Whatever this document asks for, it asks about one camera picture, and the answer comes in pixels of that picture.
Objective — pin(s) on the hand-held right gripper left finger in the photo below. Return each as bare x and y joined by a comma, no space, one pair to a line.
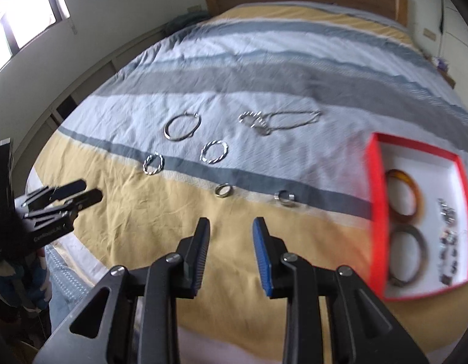
201,259

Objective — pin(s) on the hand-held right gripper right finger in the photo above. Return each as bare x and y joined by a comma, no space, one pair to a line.
261,261

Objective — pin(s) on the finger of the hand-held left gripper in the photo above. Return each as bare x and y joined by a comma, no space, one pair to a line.
89,197
71,187

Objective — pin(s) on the small twisted silver bangle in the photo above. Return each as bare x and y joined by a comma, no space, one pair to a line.
146,167

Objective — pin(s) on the large plain silver bangle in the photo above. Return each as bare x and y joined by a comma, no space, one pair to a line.
169,133

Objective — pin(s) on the red jewelry box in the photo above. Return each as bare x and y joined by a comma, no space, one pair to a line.
431,167

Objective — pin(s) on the light blue fabric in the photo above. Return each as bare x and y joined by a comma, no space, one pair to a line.
69,276

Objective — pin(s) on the white low shelf unit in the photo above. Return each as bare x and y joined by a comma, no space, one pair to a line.
101,72

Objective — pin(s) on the amber bangle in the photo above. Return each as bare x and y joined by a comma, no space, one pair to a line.
394,212

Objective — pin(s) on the dark grey bangle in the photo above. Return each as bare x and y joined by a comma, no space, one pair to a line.
420,242

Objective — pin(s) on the window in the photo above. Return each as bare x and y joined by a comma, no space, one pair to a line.
25,11

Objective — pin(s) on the striped bedspread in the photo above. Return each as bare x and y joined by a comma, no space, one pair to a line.
256,64

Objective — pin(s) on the teal cloth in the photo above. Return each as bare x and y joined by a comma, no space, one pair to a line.
184,22

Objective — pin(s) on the wall socket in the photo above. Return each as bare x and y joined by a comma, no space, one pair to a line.
430,34

